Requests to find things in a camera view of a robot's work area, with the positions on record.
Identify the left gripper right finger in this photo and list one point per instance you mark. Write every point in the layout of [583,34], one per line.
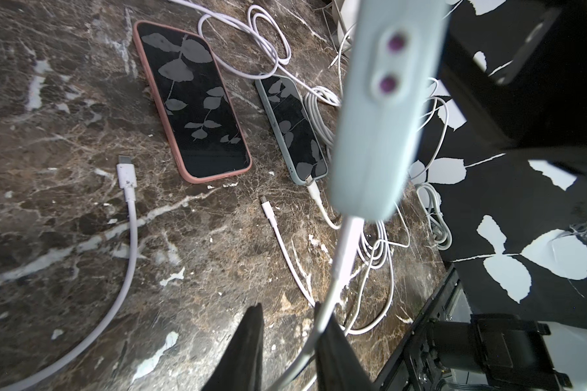
[337,366]

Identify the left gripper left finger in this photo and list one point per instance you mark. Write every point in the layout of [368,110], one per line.
[241,366]

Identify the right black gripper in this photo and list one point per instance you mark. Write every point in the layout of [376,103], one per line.
[538,109]

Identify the phone with white case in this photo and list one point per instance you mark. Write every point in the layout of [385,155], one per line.
[396,51]

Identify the phone with mint case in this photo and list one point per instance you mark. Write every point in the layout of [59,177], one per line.
[290,124]

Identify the white charging cable pink phone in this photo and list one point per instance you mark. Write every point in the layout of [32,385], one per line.
[63,300]

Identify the phone with pink case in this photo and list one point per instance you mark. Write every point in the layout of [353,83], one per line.
[199,121]

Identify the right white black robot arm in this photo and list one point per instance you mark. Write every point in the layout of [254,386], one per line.
[506,155]

